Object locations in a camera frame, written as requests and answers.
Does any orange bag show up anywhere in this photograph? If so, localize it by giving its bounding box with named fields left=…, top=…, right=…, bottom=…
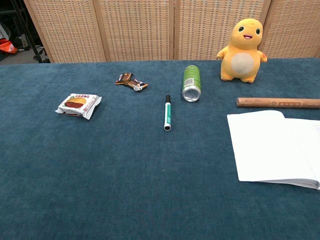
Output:
left=0, top=38, right=19, bottom=55

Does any white burger snack packet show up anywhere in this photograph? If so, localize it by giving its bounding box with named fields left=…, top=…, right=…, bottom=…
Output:
left=54, top=93, right=103, bottom=121

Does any green drink can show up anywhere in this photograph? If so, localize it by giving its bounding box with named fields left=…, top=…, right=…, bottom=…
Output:
left=181, top=64, right=202, bottom=103

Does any black tripod stand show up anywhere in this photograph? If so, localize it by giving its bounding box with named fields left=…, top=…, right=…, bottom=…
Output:
left=9, top=0, right=51, bottom=63

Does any green white marker pen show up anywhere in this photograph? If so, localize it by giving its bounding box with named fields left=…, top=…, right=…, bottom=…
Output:
left=163, top=94, right=173, bottom=132

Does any woven wooden folding screen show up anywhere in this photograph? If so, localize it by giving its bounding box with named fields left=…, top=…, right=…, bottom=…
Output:
left=23, top=0, right=320, bottom=63

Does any blue felt table cover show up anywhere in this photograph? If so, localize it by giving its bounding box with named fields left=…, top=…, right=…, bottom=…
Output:
left=0, top=57, right=320, bottom=240

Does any wooden rolling pin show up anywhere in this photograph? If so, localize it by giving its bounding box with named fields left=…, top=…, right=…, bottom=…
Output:
left=236, top=97, right=320, bottom=109

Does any white notebook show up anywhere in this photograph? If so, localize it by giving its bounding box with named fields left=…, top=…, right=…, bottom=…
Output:
left=226, top=110, right=320, bottom=191

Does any yellow dinosaur plush toy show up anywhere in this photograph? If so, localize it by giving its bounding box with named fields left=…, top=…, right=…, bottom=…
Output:
left=216, top=18, right=268, bottom=84

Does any brown white candy wrapper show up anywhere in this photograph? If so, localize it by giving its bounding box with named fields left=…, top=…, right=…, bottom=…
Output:
left=124, top=78, right=149, bottom=92

